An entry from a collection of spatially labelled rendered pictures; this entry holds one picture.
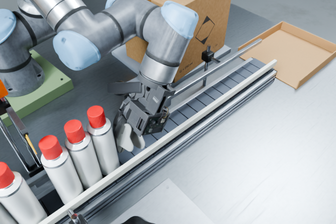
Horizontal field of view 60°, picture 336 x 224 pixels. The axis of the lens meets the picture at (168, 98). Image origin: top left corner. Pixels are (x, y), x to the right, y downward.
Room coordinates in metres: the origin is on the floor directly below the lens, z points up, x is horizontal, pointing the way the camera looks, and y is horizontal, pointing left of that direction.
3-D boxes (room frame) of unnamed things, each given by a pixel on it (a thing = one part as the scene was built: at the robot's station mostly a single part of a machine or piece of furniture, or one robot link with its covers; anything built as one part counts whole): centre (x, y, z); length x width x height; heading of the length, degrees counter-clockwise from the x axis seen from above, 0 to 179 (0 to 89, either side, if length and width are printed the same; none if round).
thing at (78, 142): (0.36, 0.18, 0.98); 0.05 x 0.05 x 0.20
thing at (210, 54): (0.74, -0.14, 0.91); 0.07 x 0.03 x 0.17; 42
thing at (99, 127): (0.39, 0.14, 0.98); 0.05 x 0.05 x 0.20
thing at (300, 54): (0.93, -0.47, 0.85); 0.30 x 0.26 x 0.04; 132
